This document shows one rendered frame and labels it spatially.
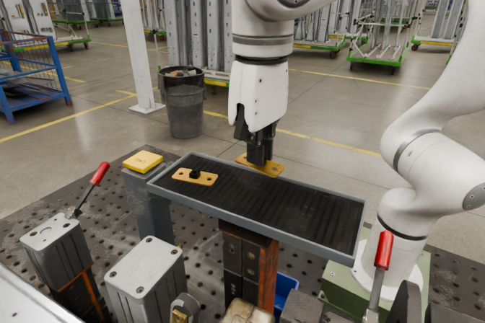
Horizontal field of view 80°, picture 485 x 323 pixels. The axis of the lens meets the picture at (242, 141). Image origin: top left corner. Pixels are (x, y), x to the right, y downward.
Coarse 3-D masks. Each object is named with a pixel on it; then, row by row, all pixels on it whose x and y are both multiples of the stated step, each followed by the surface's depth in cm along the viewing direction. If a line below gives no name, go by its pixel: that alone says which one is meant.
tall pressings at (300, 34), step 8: (328, 8) 687; (312, 16) 712; (320, 16) 707; (328, 16) 698; (304, 24) 752; (312, 24) 718; (320, 24) 706; (296, 32) 741; (304, 32) 758; (312, 32) 725; (320, 32) 713; (312, 40) 733; (320, 40) 719
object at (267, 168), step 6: (240, 156) 52; (246, 156) 52; (240, 162) 50; (246, 162) 50; (264, 162) 49; (270, 162) 50; (252, 168) 48; (258, 168) 48; (264, 168) 48; (270, 168) 48; (276, 168) 48; (282, 168) 48; (270, 174) 46; (276, 174) 46
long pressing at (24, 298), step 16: (0, 272) 55; (0, 288) 53; (16, 288) 53; (32, 288) 52; (0, 304) 50; (16, 304) 50; (32, 304) 50; (48, 304) 50; (0, 320) 48; (16, 320) 48; (32, 320) 48; (48, 320) 48; (64, 320) 47; (80, 320) 47
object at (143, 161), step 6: (132, 156) 63; (138, 156) 63; (144, 156) 63; (150, 156) 63; (156, 156) 63; (162, 156) 63; (126, 162) 61; (132, 162) 61; (138, 162) 61; (144, 162) 61; (150, 162) 61; (156, 162) 62; (132, 168) 60; (138, 168) 59; (144, 168) 59; (150, 168) 60
